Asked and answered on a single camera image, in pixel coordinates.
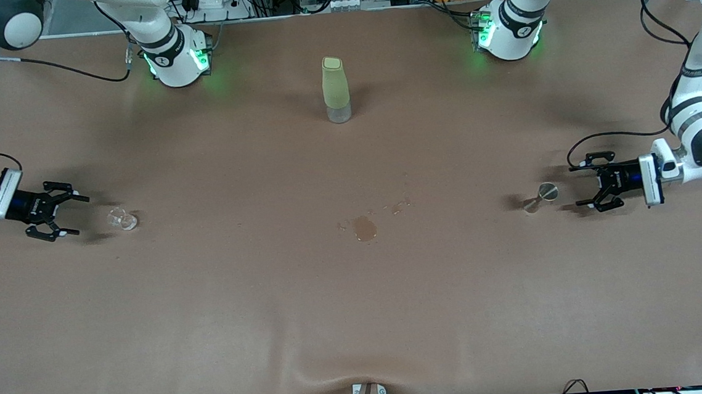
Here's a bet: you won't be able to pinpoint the tall olive green bottle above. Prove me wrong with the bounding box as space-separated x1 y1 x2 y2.
320 55 353 125

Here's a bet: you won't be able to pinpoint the brown table mat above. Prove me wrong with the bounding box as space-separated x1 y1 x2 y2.
0 0 702 394

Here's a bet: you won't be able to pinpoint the white power strip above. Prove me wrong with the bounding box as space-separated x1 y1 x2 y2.
180 0 253 24

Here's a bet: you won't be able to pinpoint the clear glass measuring cup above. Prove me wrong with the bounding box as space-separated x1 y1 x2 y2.
106 206 139 232

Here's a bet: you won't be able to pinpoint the steel double-cone jigger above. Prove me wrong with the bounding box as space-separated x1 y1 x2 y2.
521 181 561 215

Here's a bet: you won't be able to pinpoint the brown liquid puddle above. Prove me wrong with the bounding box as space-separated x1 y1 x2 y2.
353 214 380 243

